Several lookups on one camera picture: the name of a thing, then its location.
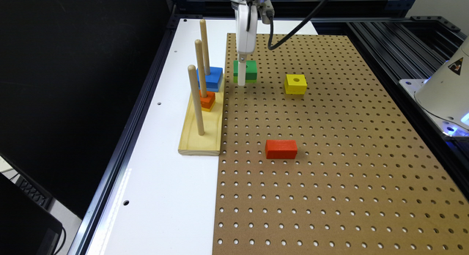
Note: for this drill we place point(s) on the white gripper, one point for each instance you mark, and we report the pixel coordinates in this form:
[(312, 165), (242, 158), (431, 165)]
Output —
[(246, 18)]

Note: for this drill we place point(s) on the green block with hole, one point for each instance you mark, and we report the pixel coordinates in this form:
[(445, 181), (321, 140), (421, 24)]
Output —
[(250, 74)]

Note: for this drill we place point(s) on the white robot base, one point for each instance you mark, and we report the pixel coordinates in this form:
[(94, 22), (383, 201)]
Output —
[(443, 97)]

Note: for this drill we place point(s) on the blue block on peg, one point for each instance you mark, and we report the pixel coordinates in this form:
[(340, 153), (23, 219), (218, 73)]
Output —
[(214, 79)]

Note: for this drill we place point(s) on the orange block on peg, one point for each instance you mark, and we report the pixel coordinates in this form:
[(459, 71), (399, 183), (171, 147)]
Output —
[(208, 102)]

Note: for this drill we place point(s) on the yellow block with hole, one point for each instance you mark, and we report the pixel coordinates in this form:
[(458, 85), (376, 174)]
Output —
[(295, 84)]

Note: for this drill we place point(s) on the red rectangular block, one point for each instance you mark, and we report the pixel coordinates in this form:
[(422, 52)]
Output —
[(281, 149)]

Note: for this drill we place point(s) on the front wooden peg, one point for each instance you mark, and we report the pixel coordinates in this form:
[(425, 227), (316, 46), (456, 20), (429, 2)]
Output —
[(196, 99)]

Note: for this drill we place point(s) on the wooden peg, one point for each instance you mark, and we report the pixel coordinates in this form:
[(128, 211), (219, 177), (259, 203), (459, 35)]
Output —
[(200, 64), (205, 51), (196, 99)]

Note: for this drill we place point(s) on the middle wooden peg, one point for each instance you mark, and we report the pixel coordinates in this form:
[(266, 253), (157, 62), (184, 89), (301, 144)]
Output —
[(200, 64)]

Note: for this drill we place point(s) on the rear wooden peg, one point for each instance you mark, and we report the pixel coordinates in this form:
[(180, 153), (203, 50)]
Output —
[(205, 51)]

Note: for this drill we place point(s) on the brown pegboard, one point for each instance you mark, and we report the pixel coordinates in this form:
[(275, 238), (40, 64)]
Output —
[(363, 180)]

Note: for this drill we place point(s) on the black monitor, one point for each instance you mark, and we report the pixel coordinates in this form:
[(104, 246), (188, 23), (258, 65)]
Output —
[(26, 228)]

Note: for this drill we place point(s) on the black aluminium frame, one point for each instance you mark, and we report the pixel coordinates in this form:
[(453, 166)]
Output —
[(432, 38)]

